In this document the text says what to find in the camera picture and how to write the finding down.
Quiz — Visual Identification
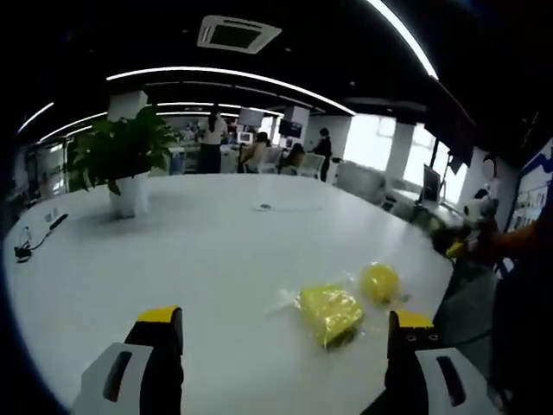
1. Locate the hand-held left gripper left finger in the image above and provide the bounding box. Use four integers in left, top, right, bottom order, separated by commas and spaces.
68, 304, 186, 415

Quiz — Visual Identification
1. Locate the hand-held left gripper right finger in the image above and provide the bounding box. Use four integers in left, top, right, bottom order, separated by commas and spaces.
383, 309, 505, 415

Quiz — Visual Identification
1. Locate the yellow round silicone block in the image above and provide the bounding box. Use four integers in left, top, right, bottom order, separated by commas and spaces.
359, 262, 402, 303

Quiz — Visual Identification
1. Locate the yellow rectangular silicone block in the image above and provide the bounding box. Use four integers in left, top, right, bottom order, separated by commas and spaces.
296, 283, 365, 350

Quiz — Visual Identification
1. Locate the panda plush toy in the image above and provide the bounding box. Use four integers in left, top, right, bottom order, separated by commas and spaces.
462, 189, 500, 230

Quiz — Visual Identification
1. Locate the black monitor on stand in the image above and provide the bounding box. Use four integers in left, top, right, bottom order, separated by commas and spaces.
422, 163, 442, 202

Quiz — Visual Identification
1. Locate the person's dark clothing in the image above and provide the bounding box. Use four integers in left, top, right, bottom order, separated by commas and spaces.
490, 254, 553, 403

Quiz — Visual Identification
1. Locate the green plant in white pot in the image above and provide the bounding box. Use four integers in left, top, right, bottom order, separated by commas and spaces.
68, 103, 178, 220

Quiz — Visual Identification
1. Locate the wide white ceiling light strip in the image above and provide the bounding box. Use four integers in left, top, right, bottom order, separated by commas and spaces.
366, 0, 440, 81

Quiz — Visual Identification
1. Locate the thin white ceiling light strip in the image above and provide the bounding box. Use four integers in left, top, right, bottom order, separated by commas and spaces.
38, 112, 109, 144

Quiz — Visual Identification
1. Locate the short white ceiling light strip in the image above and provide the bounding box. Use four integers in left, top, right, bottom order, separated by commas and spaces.
17, 102, 55, 134

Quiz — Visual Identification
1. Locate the long white ceiling light strip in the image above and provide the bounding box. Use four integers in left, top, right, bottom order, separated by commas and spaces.
105, 66, 358, 116

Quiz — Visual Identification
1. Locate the square ceiling air vent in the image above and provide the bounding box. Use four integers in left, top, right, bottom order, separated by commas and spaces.
197, 15, 283, 55

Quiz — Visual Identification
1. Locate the thin black cable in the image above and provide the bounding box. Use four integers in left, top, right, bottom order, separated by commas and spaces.
444, 328, 493, 347

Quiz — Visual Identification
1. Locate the blue and white wall board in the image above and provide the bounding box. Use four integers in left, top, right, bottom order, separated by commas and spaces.
503, 137, 553, 237

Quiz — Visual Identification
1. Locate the black cable with plug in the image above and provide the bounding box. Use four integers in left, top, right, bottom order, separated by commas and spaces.
14, 227, 53, 263

